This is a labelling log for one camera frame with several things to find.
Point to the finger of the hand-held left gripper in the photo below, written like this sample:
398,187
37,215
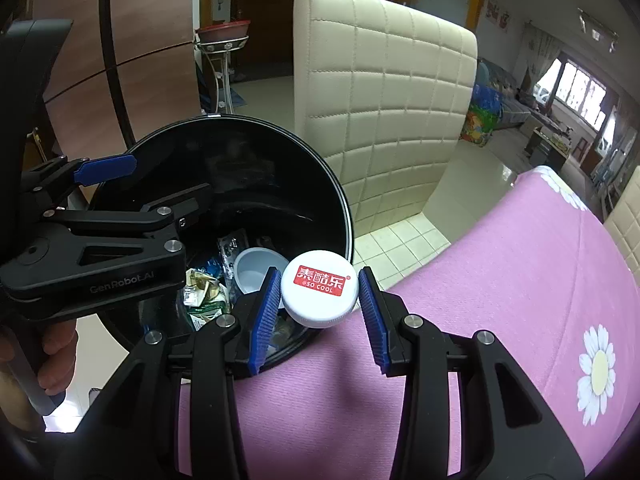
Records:
107,167
125,220

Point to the yellow red foil wrapper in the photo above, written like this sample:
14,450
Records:
200,285

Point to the blue bottled water pack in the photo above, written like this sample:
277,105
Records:
485,97

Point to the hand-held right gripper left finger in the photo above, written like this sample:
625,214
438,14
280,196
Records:
265,320

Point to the grey sofa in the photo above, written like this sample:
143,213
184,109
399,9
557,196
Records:
515,105

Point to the white cap red label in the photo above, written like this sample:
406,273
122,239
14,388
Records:
320,282

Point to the colourful printed bag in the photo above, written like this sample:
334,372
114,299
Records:
480,127

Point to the barred window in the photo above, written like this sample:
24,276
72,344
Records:
577,92

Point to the wall pictures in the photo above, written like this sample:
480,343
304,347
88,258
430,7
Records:
500,12

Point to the person's left hand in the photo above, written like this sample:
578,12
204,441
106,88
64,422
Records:
60,350

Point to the ceiling lamp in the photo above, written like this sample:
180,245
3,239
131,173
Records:
597,30

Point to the light patterned curtain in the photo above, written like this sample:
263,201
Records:
537,55

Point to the black round bin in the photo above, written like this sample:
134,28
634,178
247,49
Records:
225,160

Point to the cream quilted chair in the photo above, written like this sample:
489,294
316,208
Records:
625,220
380,110

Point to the red basin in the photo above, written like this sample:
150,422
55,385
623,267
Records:
222,31

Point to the silver black foil packet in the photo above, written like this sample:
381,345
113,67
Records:
232,250

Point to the white metal stand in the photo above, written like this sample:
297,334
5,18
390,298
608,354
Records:
220,75

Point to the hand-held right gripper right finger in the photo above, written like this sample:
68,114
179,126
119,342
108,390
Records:
372,320

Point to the brown wooden cupboard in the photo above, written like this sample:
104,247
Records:
150,10

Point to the blue paper cup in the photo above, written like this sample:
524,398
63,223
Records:
255,272

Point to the glass coffee table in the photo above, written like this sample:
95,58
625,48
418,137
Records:
550,147

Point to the purple floral tablecloth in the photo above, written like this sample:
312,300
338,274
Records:
500,285

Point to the dark wooden door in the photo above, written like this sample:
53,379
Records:
265,15

